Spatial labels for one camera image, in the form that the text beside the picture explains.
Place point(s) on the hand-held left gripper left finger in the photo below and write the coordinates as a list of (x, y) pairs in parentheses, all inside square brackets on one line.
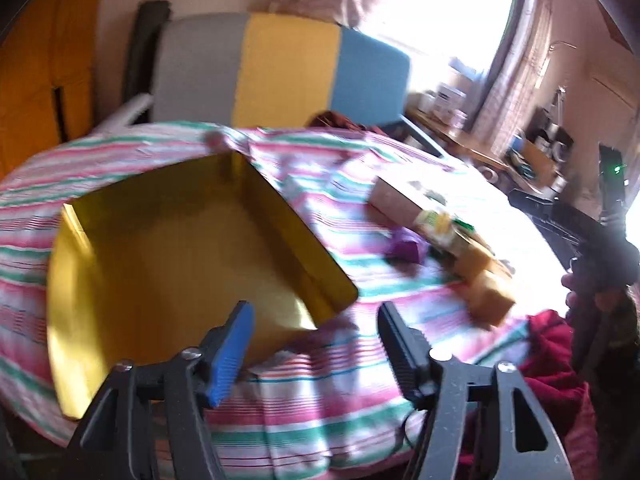
[(232, 350)]

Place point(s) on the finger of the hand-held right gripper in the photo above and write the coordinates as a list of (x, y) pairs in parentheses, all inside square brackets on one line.
[(550, 217)]

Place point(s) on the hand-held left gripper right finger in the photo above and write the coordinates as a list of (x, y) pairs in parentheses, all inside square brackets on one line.
[(400, 355)]

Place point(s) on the yellow sponge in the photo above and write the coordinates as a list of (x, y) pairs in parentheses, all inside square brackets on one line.
[(477, 260), (492, 300)]

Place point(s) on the small purple packet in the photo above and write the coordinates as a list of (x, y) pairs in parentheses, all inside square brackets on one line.
[(406, 247)]

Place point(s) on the gold metal tin box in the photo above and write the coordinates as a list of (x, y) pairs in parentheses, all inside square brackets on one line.
[(170, 260)]

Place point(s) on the small green yellow box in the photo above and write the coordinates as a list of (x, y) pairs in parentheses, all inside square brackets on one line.
[(440, 230)]

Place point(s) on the white medicine carton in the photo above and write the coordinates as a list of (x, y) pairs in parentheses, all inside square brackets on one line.
[(400, 195)]

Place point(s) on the person's right hand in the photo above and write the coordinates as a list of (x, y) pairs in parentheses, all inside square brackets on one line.
[(570, 290)]

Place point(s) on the cluttered low shelf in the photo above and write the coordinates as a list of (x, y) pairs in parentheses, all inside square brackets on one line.
[(545, 150)]

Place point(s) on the blue cup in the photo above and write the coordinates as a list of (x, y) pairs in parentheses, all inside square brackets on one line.
[(518, 142)]

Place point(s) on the pink green striped tablecloth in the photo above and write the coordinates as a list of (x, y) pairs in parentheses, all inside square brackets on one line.
[(325, 395)]

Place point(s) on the wooden desk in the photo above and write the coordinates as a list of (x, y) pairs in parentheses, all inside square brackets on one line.
[(460, 142)]

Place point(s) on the red garment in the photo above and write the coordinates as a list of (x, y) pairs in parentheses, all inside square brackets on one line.
[(555, 375)]

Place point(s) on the patterned brown curtain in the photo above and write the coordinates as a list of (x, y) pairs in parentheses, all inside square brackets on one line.
[(510, 70)]

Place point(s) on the white appliance carton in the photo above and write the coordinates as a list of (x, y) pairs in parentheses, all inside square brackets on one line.
[(450, 99)]

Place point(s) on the window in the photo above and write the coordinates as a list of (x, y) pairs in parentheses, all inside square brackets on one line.
[(440, 15)]

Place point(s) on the dark red cloth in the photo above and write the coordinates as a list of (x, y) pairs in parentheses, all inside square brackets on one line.
[(340, 121)]

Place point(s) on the white foam piece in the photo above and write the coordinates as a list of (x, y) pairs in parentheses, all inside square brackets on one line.
[(125, 112)]

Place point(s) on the grey yellow blue chair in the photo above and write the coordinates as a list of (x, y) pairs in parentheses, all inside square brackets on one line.
[(280, 65)]

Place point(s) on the orange wooden cabinet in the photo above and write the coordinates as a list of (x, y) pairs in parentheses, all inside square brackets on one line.
[(35, 75)]

